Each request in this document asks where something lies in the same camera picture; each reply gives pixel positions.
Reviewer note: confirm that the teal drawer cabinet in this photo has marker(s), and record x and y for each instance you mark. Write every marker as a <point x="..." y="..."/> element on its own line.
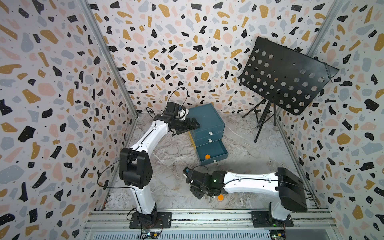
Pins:
<point x="206" y="115"/>

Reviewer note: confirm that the teal bottom drawer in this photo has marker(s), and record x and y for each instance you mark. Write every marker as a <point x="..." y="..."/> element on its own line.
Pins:
<point x="216" y="150"/>

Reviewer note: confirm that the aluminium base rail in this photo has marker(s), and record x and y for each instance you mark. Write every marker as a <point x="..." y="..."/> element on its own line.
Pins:
<point x="315" y="224"/>

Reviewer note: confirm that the black perforated music stand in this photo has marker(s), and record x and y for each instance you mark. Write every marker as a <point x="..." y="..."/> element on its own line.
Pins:
<point x="286" y="79"/>

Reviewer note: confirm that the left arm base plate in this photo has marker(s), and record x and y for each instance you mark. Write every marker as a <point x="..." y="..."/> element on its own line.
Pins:
<point x="161" y="220"/>

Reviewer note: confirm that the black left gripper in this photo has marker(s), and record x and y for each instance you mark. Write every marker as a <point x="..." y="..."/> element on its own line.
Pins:
<point x="188" y="127"/>

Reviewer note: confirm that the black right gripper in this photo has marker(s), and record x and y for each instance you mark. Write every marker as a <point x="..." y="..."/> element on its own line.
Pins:
<point x="193" y="191"/>

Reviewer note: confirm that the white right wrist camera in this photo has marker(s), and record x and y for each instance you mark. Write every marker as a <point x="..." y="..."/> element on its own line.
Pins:
<point x="186" y="171"/>

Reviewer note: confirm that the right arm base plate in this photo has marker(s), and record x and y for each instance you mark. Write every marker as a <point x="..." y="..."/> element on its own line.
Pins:
<point x="263" y="219"/>

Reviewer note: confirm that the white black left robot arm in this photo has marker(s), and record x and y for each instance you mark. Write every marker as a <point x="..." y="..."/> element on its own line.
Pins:
<point x="135" y="166"/>

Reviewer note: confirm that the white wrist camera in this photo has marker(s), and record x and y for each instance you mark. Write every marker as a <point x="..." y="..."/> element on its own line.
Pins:
<point x="186" y="171"/>
<point x="183" y="112"/>

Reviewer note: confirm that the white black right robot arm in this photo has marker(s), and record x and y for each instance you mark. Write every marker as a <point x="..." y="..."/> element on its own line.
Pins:
<point x="284" y="187"/>

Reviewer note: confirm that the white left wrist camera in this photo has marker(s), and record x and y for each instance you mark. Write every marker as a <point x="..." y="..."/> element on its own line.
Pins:
<point x="183" y="112"/>

